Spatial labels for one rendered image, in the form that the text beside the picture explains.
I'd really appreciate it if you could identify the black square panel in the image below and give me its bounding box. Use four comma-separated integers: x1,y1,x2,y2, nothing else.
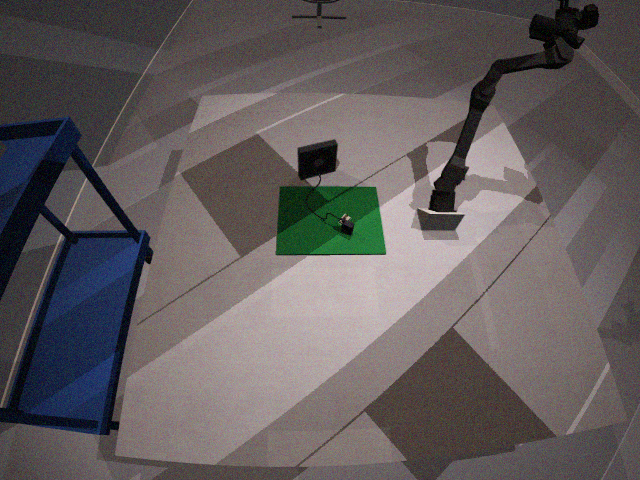
297,140,338,180

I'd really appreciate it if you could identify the black cable with plug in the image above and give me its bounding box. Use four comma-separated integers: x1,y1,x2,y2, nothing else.
305,173,355,236

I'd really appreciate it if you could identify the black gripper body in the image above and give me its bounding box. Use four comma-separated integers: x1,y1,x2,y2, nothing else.
555,0,578,25

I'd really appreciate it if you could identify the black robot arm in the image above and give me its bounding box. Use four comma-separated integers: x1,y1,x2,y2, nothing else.
428,4,599,212

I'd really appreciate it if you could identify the green circuit board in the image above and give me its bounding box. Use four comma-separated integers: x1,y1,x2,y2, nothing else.
276,186,386,255

